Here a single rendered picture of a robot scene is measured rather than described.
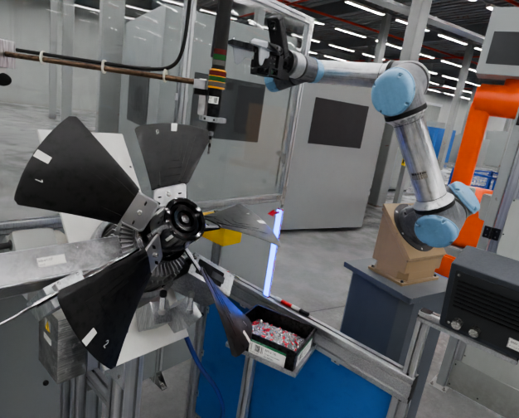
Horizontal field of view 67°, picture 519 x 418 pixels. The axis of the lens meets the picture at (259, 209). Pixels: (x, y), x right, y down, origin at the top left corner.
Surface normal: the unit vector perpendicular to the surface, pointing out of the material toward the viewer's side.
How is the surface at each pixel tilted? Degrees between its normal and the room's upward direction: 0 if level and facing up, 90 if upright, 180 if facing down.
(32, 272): 50
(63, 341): 90
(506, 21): 90
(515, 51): 90
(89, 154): 76
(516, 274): 15
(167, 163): 46
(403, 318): 90
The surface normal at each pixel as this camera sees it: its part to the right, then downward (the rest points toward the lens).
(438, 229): -0.54, 0.54
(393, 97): -0.64, 0.31
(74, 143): 0.46, -0.02
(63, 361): 0.73, 0.27
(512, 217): -0.66, 0.09
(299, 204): 0.49, 0.29
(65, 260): 0.65, -0.40
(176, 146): 0.06, -0.55
